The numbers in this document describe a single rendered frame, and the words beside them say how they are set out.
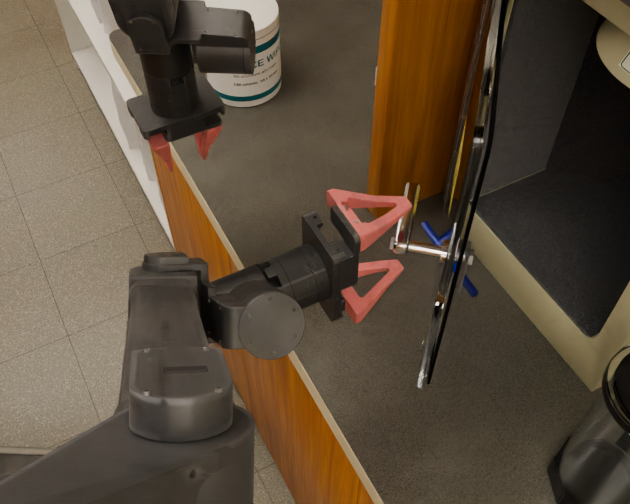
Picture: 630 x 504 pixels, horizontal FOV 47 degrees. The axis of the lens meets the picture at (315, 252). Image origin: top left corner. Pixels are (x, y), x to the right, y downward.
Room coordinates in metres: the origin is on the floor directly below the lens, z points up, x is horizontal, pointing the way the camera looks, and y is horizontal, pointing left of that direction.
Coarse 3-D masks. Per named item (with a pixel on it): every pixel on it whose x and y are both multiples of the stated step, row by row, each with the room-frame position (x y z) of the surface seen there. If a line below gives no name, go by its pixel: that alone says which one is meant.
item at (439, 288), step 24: (480, 48) 0.60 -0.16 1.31; (480, 72) 0.50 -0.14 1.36; (480, 96) 0.44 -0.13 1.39; (480, 120) 0.41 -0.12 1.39; (480, 144) 0.39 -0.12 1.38; (456, 192) 0.45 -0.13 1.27; (456, 216) 0.39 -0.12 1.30; (456, 240) 0.39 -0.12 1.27; (432, 288) 0.51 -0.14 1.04; (432, 312) 0.40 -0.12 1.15; (432, 336) 0.39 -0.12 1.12
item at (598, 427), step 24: (600, 408) 0.31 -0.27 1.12; (624, 408) 0.29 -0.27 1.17; (576, 432) 0.32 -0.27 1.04; (600, 432) 0.29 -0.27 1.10; (624, 432) 0.28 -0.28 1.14; (576, 456) 0.30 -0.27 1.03; (600, 456) 0.28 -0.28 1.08; (624, 456) 0.27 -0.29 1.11; (576, 480) 0.28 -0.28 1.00; (600, 480) 0.27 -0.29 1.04; (624, 480) 0.26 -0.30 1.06
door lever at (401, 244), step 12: (408, 192) 0.51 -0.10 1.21; (408, 216) 0.47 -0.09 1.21; (396, 228) 0.46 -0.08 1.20; (408, 228) 0.46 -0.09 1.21; (396, 240) 0.44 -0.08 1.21; (408, 240) 0.44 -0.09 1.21; (444, 240) 0.44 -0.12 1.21; (396, 252) 0.44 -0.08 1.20; (420, 252) 0.43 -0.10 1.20; (432, 252) 0.43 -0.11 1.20; (444, 252) 0.43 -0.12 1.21
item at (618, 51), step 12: (612, 24) 0.61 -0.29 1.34; (600, 36) 0.61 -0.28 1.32; (612, 36) 0.59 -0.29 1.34; (624, 36) 0.58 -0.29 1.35; (600, 48) 0.59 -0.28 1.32; (612, 48) 0.58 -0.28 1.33; (624, 48) 0.57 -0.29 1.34; (612, 60) 0.57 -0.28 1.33; (624, 60) 0.56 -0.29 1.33; (612, 72) 0.56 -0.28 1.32; (624, 72) 0.55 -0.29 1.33; (624, 84) 0.54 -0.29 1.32
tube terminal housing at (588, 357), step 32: (512, 0) 0.68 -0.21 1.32; (608, 0) 0.57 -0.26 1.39; (480, 224) 0.64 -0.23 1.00; (480, 256) 0.63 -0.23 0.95; (512, 256) 0.58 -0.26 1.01; (512, 288) 0.56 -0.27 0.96; (544, 320) 0.51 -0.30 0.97; (608, 320) 0.44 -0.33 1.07; (576, 352) 0.46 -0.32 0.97; (608, 352) 0.43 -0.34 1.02
